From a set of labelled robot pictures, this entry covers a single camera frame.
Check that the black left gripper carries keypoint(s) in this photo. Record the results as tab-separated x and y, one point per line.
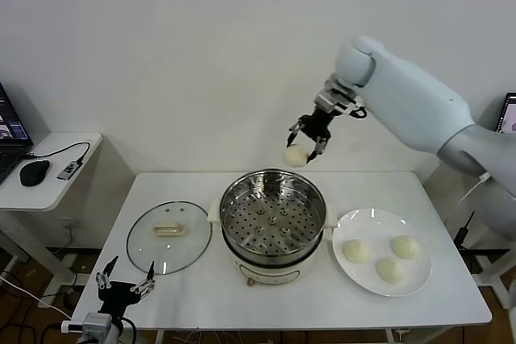
119	295

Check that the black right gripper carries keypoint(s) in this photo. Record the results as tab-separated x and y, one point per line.
316	124

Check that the white steamed baozi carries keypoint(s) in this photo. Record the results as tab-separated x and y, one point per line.
356	250
405	246
296	156
390	270

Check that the glass pot lid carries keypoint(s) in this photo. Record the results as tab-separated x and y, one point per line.
169	231

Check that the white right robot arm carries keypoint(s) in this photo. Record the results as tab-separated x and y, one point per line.
411	94

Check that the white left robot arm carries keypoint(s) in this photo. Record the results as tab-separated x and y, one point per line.
106	338

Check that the perforated steel steamer basket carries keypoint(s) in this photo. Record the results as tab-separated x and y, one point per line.
272	219

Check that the white side desk rounded corner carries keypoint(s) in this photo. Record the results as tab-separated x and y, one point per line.
48	195

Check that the black computer mouse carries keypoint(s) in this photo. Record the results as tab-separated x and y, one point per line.
34	172

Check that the white round plate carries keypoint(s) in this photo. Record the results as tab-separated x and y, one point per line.
363	279

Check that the black laptop dark screen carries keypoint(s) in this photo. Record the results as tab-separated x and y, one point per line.
10	130

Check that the grey laptop bright screen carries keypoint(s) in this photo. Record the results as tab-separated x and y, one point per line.
508	114

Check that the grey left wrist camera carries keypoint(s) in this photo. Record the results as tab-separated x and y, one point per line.
94	323

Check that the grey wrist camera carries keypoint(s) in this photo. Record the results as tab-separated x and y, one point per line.
94	323
334	96

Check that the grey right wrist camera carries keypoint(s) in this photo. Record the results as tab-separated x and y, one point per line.
334	96

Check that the white wall socket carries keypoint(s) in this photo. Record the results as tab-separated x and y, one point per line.
67	224

